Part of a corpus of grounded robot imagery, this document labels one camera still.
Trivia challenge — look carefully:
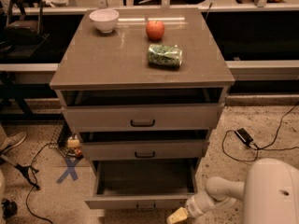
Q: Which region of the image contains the drawer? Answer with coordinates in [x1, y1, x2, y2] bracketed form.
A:
[85, 159, 197, 211]
[80, 130, 209, 161]
[62, 105, 224, 132]

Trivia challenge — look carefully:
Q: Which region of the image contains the black power adapter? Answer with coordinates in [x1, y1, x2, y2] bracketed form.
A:
[235, 128, 253, 146]

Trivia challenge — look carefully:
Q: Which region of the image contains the grey shoe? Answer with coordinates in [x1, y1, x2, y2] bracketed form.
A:
[0, 132, 27, 153]

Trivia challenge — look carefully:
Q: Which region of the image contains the blue tape cross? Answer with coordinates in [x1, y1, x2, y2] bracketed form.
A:
[56, 157, 80, 184]

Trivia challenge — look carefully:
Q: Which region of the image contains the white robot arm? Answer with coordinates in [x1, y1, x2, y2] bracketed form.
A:
[167, 159, 299, 224]

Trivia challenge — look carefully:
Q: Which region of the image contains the red apple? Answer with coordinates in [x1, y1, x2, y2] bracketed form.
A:
[146, 21, 164, 41]

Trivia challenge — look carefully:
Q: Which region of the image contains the white bowl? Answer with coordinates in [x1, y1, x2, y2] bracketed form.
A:
[89, 8, 119, 33]

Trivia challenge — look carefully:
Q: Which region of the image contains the grey drawer cabinet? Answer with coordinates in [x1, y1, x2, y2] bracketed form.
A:
[50, 7, 236, 210]

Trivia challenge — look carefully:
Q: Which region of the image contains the green crushed can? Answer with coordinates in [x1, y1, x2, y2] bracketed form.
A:
[148, 44, 182, 68]

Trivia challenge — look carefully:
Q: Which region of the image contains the black chair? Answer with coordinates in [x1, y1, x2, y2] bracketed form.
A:
[0, 0, 47, 59]

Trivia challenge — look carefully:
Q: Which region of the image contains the small yellow bottle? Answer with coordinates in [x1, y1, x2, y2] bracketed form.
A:
[66, 137, 79, 148]

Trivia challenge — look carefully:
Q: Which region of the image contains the black cable right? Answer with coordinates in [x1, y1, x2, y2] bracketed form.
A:
[221, 101, 299, 164]

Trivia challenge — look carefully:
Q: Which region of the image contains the black tripod stand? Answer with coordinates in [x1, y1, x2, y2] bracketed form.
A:
[0, 153, 40, 189]

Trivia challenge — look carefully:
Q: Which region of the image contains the black cable left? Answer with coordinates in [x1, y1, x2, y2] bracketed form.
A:
[25, 142, 54, 224]

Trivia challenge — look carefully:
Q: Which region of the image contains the black caster wheel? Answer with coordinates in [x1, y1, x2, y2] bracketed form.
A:
[2, 199, 18, 218]

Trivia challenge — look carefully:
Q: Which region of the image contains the black cable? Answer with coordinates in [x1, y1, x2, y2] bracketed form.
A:
[25, 142, 54, 224]
[221, 101, 299, 164]

